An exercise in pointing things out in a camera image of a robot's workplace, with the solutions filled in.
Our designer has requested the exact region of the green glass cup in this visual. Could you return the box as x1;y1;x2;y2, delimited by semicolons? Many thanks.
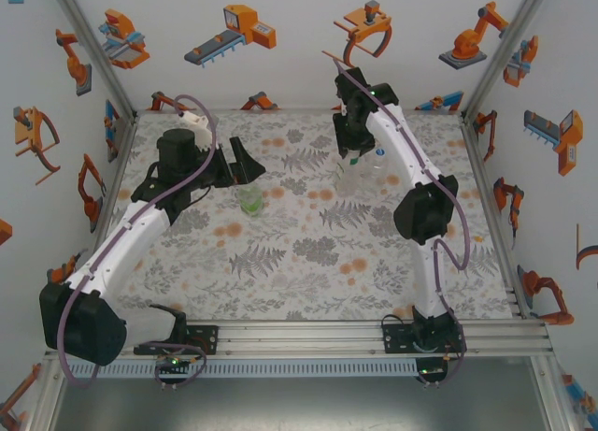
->
237;186;265;217

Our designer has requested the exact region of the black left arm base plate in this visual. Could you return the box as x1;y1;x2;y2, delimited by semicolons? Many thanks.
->
134;324;221;356

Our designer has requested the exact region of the floral patterned tablecloth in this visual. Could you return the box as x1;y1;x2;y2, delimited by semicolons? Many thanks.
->
81;110;520;323

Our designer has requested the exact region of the aluminium side rail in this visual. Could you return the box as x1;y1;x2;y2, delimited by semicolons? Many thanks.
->
88;115;140;259
460;115;534;320

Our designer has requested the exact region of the bottle with green white label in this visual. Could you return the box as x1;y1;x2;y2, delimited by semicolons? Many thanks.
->
335;155;364;197

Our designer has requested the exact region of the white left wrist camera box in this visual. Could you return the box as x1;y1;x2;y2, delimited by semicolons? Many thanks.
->
180;111;212;148

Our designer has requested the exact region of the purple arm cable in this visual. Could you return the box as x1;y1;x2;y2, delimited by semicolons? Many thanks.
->
332;59;471;390
55;93;219;393

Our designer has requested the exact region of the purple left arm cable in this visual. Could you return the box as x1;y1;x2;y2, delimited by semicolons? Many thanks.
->
55;93;219;393

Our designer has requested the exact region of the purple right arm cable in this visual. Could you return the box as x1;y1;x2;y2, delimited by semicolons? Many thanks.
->
332;59;471;390

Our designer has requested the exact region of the slotted grey cable duct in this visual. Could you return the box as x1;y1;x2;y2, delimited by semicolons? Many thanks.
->
63;359;417;379

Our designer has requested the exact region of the aluminium rail frame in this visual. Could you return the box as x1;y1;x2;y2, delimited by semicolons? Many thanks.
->
44;321;555;361

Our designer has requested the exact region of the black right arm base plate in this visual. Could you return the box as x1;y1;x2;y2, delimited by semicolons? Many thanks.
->
381;314;468;356

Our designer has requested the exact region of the aluminium corner post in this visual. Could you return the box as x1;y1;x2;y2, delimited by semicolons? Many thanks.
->
46;0;140;120
460;0;556;122

